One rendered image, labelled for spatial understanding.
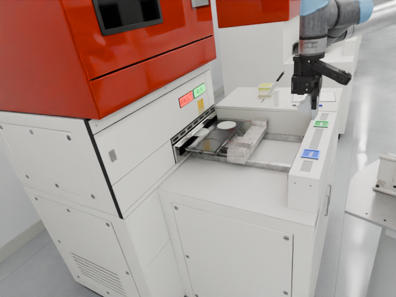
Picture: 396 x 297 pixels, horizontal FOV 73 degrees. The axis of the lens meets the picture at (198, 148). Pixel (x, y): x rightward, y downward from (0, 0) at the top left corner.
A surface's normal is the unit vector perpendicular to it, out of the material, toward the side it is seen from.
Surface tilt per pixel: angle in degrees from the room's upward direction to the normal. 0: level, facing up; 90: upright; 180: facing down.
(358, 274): 0
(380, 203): 0
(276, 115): 90
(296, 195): 90
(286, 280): 90
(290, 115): 90
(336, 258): 0
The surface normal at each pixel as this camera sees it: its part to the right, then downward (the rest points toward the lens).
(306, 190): -0.48, 0.47
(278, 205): -0.14, -0.87
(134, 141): 0.86, 0.12
